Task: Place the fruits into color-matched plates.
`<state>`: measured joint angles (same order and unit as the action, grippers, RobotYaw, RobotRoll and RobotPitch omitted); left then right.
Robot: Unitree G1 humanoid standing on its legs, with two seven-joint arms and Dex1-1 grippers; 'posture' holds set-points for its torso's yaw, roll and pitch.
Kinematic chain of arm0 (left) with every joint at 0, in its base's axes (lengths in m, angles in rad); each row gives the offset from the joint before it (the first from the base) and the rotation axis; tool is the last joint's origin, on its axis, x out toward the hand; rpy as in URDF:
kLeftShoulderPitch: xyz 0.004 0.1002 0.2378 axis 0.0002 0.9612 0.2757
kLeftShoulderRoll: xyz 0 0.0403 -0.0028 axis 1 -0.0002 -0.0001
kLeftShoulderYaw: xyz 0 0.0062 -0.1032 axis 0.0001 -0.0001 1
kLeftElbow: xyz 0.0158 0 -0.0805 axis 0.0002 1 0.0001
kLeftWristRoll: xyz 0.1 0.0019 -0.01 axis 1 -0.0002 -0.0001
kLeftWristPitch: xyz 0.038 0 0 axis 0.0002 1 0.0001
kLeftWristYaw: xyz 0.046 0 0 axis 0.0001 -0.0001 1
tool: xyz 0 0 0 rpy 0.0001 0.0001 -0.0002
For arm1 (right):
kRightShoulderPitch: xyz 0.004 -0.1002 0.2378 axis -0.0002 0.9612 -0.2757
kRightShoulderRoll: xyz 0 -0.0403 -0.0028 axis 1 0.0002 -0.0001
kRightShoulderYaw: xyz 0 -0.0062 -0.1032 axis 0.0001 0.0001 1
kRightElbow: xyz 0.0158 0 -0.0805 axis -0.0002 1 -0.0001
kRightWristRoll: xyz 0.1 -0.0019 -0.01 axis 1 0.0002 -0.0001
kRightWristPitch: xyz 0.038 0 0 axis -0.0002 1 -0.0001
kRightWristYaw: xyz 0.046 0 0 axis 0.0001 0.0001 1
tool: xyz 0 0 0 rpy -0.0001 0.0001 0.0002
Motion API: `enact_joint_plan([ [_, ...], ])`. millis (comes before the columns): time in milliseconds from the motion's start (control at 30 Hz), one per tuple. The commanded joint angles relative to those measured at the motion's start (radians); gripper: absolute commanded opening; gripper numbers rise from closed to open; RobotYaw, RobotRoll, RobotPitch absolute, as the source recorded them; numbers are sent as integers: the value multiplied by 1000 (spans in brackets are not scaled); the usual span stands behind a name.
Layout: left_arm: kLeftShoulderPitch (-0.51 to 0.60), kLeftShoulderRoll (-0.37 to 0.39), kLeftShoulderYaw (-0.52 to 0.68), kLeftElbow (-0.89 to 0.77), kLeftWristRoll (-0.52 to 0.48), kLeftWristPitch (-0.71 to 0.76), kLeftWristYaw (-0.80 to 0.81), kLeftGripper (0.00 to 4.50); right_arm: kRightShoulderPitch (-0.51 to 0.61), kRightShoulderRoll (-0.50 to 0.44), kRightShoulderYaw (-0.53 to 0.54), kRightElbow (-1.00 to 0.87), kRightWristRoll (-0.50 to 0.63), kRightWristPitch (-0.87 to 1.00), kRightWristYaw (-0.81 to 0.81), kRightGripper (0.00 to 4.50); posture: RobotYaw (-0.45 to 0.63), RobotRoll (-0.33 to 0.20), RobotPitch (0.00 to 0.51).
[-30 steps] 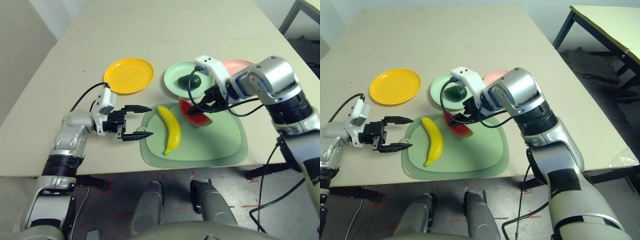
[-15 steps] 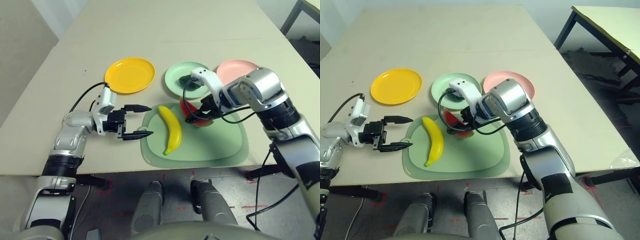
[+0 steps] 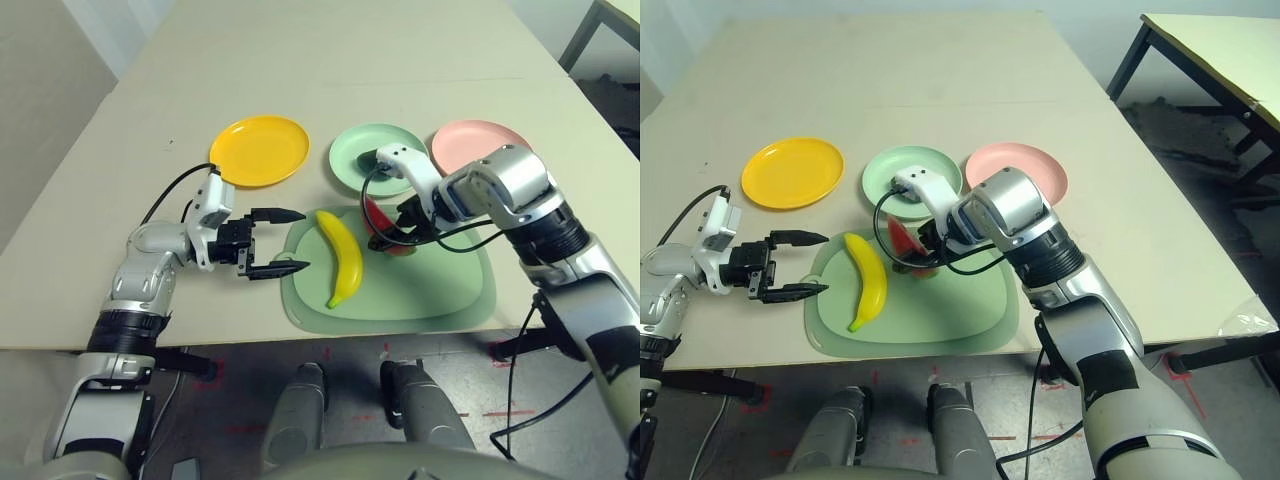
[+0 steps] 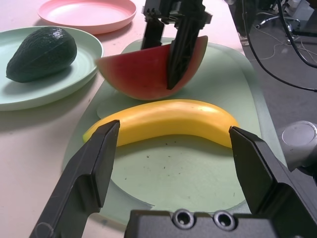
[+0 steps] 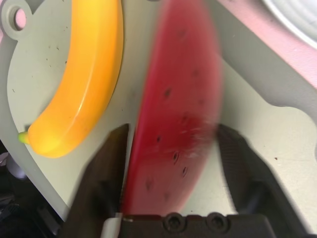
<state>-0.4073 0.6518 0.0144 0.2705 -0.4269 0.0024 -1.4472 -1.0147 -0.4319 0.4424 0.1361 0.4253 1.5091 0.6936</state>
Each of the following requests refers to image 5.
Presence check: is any red toy watermelon slice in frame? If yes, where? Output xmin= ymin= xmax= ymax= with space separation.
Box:
xmin=122 ymin=0 xmax=223 ymax=216

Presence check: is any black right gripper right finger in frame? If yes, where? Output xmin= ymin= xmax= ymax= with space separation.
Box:
xmin=217 ymin=123 xmax=317 ymax=234

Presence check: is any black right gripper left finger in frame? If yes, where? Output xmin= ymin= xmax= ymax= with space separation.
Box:
xmin=60 ymin=123 xmax=131 ymax=238

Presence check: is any green cutting board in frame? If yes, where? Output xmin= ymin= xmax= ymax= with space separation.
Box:
xmin=0 ymin=0 xmax=317 ymax=223

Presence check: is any green plastic plate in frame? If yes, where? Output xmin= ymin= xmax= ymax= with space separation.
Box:
xmin=261 ymin=0 xmax=317 ymax=49

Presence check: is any yellow toy banana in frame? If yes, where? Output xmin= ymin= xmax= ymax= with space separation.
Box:
xmin=18 ymin=0 xmax=124 ymax=159

